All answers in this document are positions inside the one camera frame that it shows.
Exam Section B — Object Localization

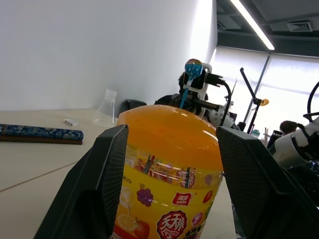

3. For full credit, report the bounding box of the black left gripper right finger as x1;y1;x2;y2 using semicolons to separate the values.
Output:
215;125;319;239

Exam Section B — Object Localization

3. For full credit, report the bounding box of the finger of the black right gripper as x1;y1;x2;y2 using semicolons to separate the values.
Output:
185;95;200;111
154;94;180;106

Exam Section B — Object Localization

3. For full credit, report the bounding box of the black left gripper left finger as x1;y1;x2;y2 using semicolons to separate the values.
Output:
34;124;130;239

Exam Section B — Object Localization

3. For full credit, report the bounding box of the blue lollipop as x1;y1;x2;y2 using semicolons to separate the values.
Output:
179;58;203;110

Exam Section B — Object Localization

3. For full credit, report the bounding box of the orange lollipop jar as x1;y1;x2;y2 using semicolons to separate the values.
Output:
112;104;224;239

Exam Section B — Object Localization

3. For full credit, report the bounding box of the black stand with orange part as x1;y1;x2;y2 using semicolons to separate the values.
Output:
239;67;270;133

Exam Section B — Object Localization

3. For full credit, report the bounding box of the clear plastic bag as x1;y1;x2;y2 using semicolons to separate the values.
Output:
93;88;118;125

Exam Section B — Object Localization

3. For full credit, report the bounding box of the dark-haired person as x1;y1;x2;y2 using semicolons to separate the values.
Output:
279;120;300;136

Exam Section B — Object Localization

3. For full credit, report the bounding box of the blue brocade scroll roll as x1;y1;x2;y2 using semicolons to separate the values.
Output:
0;123;84;146

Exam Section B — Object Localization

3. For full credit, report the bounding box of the ceiling strip light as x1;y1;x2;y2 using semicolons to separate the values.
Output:
230;0;276;51

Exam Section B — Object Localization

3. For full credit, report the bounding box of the ceiling air vent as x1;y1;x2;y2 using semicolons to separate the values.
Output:
286;21;314;33

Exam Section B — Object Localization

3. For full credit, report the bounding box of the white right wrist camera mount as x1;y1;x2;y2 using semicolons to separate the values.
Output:
177;63;213;101

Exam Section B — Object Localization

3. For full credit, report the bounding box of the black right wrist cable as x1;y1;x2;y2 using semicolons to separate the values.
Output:
207;73;234;125

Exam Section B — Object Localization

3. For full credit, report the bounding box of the black looped cable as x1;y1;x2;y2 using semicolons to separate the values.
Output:
302;81;319;123

